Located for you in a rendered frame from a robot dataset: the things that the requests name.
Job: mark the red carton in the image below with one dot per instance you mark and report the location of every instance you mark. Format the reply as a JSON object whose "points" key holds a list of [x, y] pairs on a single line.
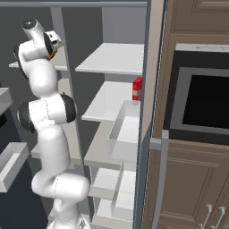
{"points": [[137, 89]]}

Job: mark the large grey door bin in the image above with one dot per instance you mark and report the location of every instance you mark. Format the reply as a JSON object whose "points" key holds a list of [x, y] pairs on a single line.
{"points": [[10, 165]]}

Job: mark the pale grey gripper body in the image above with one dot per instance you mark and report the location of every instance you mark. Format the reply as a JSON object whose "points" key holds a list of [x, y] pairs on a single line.
{"points": [[57, 44]]}

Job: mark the brown wall cupboard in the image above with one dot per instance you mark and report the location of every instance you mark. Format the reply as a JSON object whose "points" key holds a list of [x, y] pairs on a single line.
{"points": [[198, 18]]}

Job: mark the white crisper drawer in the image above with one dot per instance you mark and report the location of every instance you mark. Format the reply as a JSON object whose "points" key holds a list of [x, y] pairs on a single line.
{"points": [[116, 193]]}

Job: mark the built-in black oven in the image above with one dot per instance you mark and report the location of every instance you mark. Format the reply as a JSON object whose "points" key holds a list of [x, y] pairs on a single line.
{"points": [[205, 95]]}

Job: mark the fridge door with tan face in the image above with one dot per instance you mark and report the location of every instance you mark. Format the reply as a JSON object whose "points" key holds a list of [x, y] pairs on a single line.
{"points": [[155, 59]]}

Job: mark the white freezer shelf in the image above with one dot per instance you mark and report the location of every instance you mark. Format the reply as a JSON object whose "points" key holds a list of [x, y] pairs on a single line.
{"points": [[59, 62], [73, 143]]}

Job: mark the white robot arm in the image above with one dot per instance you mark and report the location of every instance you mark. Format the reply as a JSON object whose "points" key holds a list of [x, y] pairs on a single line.
{"points": [[49, 149]]}

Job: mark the grey side-by-side fridge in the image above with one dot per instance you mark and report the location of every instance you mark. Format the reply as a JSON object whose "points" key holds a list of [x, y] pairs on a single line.
{"points": [[89, 27]]}

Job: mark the dark freezer door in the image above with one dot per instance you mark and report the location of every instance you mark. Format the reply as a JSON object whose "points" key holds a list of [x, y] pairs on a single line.
{"points": [[18, 205]]}

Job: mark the brown cupboard door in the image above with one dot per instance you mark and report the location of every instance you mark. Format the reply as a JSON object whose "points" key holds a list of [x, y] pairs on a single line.
{"points": [[193, 184]]}

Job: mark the small grey door bin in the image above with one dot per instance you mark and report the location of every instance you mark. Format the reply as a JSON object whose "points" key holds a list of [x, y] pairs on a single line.
{"points": [[4, 100]]}

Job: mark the white fridge shelf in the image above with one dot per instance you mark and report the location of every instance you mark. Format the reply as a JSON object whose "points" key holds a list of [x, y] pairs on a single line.
{"points": [[104, 101], [114, 58], [97, 149]]}

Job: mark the clear fridge drawer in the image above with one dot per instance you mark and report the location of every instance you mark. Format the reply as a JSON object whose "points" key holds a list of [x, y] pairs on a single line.
{"points": [[125, 140]]}

